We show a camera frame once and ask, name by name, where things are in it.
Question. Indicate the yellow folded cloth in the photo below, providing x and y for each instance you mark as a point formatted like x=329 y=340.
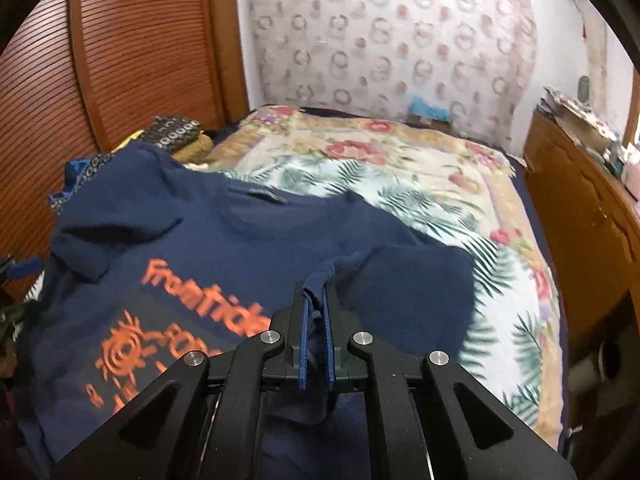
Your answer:
x=197 y=147

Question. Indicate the floral blanket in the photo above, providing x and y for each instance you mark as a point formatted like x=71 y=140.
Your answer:
x=350 y=135

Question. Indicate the leaf print bed sheet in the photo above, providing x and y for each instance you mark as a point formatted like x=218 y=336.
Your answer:
x=410 y=195

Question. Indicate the cardboard box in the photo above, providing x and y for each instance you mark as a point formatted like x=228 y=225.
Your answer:
x=590 y=132

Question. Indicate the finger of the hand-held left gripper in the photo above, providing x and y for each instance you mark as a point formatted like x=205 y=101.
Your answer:
x=22 y=266

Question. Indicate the blue box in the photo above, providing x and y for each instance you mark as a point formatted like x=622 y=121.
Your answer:
x=429 y=109

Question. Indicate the wooden cabinet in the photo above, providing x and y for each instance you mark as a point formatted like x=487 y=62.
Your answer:
x=575 y=210

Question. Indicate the wooden louvered wardrobe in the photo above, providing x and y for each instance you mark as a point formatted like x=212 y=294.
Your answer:
x=125 y=60

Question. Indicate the pink container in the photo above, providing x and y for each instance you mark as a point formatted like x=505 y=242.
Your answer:
x=633 y=172

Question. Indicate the grey oval fan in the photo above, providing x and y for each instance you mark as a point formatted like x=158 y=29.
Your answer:
x=583 y=88

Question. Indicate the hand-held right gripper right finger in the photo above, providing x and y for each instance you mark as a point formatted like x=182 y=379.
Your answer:
x=327 y=345

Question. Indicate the navy t-shirt with orange print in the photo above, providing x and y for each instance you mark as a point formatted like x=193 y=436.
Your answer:
x=200 y=240

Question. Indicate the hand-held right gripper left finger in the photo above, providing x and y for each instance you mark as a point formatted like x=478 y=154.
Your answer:
x=302 y=340

